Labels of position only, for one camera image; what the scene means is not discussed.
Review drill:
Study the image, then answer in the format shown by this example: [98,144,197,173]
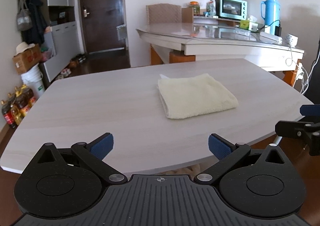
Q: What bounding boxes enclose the cooking oil bottles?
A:
[1,84,37,129]

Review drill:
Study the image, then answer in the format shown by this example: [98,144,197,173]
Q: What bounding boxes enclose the white power strip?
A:
[259,31,283,45]

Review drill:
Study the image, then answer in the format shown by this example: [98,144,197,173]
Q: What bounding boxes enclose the green tissue box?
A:
[239,20,258,32]

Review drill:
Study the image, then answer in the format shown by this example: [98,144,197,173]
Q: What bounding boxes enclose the dark brown door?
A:
[80,0,126,53]

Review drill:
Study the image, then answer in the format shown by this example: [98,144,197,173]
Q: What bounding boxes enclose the cream white towel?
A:
[157,73,239,119]

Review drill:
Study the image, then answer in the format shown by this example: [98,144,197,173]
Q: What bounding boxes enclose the grey shoe cabinet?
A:
[40,0,80,84]

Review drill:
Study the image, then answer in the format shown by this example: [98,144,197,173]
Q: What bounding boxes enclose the white plastic bucket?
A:
[21,64,45,99]

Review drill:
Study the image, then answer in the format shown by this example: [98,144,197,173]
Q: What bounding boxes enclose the grey hanging bag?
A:
[16,0,33,32]

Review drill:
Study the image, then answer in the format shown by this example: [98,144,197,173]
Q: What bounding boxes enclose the teal toaster oven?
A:
[212,0,248,21]

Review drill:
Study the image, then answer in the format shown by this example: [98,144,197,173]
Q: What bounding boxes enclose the beige padded chair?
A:
[146,3,182,24]

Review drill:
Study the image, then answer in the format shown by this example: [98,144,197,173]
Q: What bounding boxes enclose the white dining table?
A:
[137,23,304,85]

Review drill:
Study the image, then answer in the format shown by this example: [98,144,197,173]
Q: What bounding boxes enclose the straw hat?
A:
[16,42,35,55]

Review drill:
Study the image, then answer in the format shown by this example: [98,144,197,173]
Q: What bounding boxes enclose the brown cardboard box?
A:
[12,44,42,75]

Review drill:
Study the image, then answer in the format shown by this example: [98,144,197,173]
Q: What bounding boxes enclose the blue thermos jug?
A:
[260,0,280,35]

